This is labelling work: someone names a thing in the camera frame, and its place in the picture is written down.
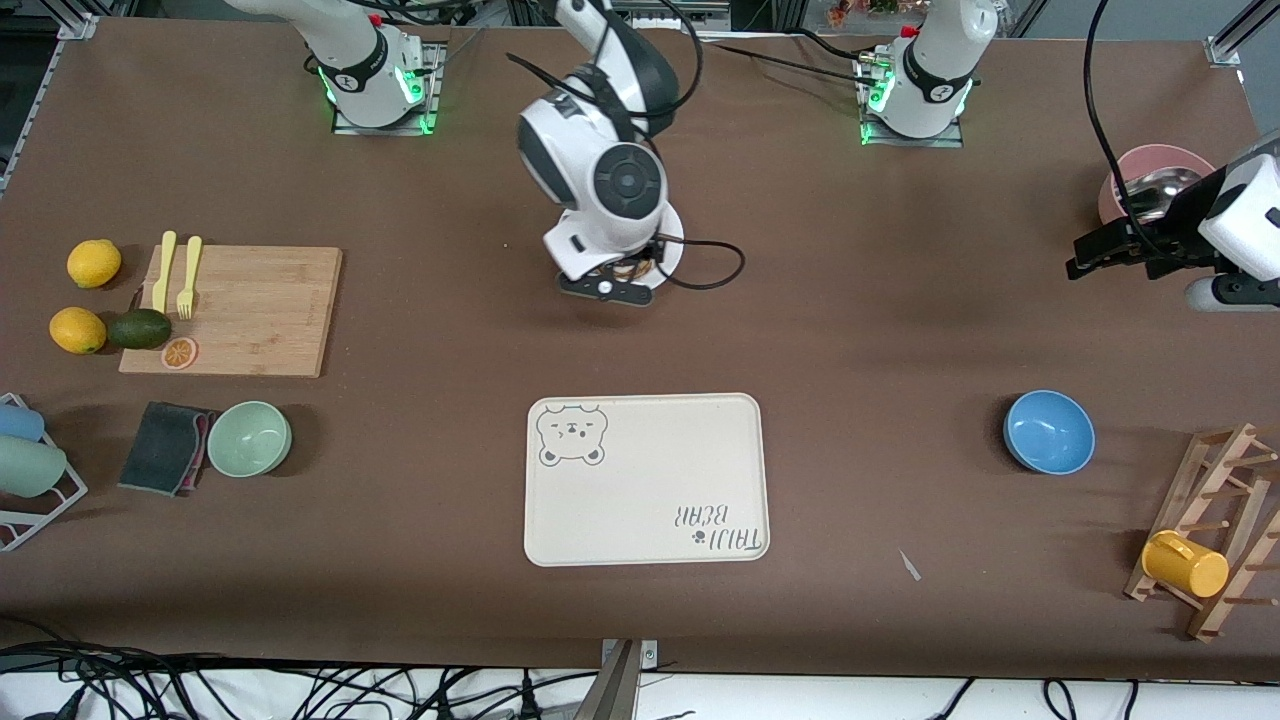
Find white round plate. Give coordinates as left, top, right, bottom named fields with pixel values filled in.
left=636, top=203, right=686, bottom=293

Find shiny metal spoon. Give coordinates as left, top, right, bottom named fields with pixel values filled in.
left=1125, top=167, right=1201, bottom=216

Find pink bowl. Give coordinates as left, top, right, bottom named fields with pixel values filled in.
left=1098, top=144, right=1216, bottom=226

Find blue bowl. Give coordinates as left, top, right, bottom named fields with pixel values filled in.
left=1003, top=390, right=1096, bottom=475

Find cream bear print tray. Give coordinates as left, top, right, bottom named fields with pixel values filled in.
left=524, top=393, right=771, bottom=568

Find wooden peg rack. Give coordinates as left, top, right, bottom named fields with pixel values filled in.
left=1124, top=423, right=1280, bottom=642

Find yellow plastic cup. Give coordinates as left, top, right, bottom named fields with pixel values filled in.
left=1141, top=530, right=1230, bottom=599

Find wooden cutting board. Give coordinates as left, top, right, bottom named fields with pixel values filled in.
left=119, top=246, right=343, bottom=379

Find pale green bowl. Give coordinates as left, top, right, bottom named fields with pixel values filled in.
left=207, top=401, right=293, bottom=478

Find yellow plastic fork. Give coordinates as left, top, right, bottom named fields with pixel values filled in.
left=176, top=236, right=203, bottom=321

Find yellow plastic knife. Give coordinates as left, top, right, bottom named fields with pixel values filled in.
left=152, top=231, right=178, bottom=315

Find dark green avocado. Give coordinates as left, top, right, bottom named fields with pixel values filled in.
left=106, top=309, right=173, bottom=351

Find dark grey folded cloth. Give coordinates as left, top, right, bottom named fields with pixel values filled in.
left=117, top=401, right=219, bottom=498

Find yellow lemon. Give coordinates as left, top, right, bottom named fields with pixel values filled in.
left=49, top=307, right=107, bottom=355
left=67, top=240, right=122, bottom=289

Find light blue cup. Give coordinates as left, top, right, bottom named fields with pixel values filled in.
left=0, top=402, right=46, bottom=443

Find pale green cup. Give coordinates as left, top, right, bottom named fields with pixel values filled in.
left=0, top=436, right=68, bottom=498

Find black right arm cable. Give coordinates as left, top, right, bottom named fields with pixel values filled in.
left=505, top=0, right=746, bottom=291

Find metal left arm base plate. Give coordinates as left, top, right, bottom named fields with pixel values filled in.
left=856, top=55, right=966, bottom=149

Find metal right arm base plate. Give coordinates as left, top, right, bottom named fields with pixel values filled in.
left=332, top=40, right=442, bottom=136

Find black cable on table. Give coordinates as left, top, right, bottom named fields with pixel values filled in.
left=700, top=30, right=881, bottom=86

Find metal table edge bracket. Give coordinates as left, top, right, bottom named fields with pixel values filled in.
left=590, top=638, right=659, bottom=720

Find white wire rack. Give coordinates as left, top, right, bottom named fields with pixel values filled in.
left=0, top=393, right=89, bottom=553

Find tangled black floor cables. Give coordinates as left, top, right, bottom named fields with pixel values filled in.
left=0, top=640, right=601, bottom=720

